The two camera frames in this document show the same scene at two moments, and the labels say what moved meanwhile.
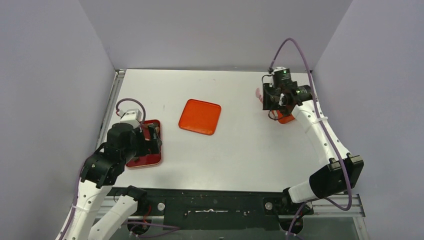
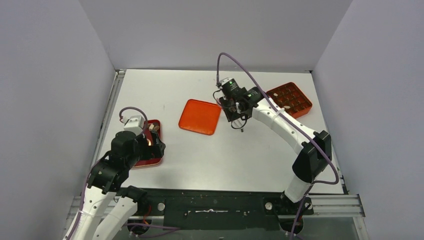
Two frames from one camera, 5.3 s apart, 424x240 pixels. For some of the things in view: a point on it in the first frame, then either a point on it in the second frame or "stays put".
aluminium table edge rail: (119, 74) stays put
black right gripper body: (269, 99) -> (234, 113)
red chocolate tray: (150, 159) stays put
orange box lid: (200, 116) stays put
